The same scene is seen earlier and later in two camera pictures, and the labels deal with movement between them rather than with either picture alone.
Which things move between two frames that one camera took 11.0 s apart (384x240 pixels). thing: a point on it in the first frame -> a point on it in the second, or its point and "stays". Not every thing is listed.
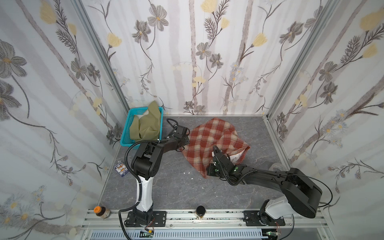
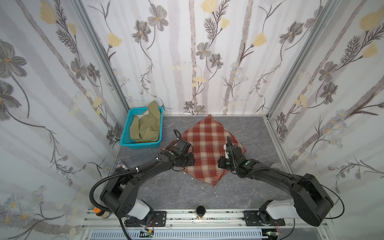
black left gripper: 182,140 -> 186,158
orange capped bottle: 102,212 stays
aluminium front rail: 304,225 stays
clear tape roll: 278,167 stays
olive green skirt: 147,128 stays
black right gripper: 221,159 -> 226,162
